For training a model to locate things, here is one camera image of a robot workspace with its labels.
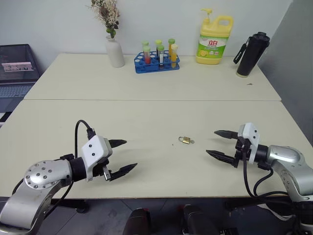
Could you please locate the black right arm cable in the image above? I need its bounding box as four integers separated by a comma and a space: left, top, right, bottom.
242, 144, 296, 199

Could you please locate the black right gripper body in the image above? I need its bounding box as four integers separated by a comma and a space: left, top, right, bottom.
233, 137, 252, 168

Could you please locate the white ceramic vase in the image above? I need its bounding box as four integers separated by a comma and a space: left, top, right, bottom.
105, 35, 126, 68

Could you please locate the yellow-capped tube, orange liquid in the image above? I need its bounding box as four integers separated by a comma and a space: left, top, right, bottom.
170, 44, 179, 68

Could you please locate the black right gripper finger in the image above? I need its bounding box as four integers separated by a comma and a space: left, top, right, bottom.
213, 130, 239, 141
205, 149, 236, 165

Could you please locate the yellow detergent pump bottle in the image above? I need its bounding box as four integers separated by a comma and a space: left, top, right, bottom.
195, 8, 234, 65

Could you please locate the black tumbler with strap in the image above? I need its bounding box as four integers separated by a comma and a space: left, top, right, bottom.
233, 31, 271, 78

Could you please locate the green-capped tube, red liquid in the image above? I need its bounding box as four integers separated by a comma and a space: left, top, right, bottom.
142, 46, 152, 65

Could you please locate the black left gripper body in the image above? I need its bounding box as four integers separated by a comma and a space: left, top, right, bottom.
93, 157, 112, 182

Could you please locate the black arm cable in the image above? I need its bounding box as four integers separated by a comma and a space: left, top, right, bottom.
74, 119, 96, 160
242, 144, 296, 199

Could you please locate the black table foot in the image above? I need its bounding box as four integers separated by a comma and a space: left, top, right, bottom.
75, 199, 90, 214

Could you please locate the dried flower bunch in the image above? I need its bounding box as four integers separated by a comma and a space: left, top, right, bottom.
89, 0, 121, 39

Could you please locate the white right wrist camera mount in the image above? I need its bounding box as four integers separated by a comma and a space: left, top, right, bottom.
238, 122, 261, 165

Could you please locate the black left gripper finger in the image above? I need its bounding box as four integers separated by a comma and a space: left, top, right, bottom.
108, 163, 138, 182
108, 139, 128, 148

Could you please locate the green-capped tube, white label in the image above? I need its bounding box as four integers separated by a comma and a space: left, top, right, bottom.
157, 45, 165, 67

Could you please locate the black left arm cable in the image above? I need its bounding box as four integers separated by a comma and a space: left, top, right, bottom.
74, 119, 96, 160

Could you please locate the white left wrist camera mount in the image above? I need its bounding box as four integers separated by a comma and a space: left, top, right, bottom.
80, 135, 114, 183

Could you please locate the dark rounded shape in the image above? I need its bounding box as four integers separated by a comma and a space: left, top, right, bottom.
179, 204, 222, 235
121, 207, 153, 235

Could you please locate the blue test tube rack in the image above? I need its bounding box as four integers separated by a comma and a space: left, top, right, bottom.
134, 49, 180, 74

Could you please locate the grey laptop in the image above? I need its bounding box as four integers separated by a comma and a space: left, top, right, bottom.
0, 44, 41, 114

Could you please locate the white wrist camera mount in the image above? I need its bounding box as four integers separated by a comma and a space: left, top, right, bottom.
80, 135, 114, 183
238, 122, 261, 165

